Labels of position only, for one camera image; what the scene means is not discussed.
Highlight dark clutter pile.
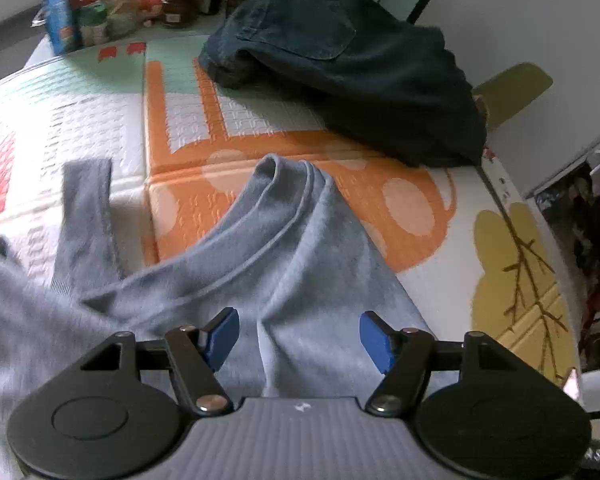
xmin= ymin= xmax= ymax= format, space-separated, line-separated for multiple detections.
xmin=535 ymin=145 xmax=600 ymax=361

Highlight printed foam play mat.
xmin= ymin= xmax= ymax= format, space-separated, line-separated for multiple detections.
xmin=0 ymin=35 xmax=581 ymax=480

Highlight grey sweatshirt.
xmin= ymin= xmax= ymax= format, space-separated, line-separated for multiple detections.
xmin=0 ymin=155 xmax=443 ymax=480

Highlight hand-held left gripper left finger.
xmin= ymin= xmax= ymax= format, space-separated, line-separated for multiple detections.
xmin=80 ymin=307 xmax=241 ymax=417

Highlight blue carton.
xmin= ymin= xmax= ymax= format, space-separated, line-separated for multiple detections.
xmin=41 ymin=0 xmax=84 ymax=56

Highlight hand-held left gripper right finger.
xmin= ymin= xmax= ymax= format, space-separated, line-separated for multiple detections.
xmin=359 ymin=311 xmax=519 ymax=417

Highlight dark jeans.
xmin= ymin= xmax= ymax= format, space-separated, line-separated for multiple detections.
xmin=198 ymin=0 xmax=489 ymax=168

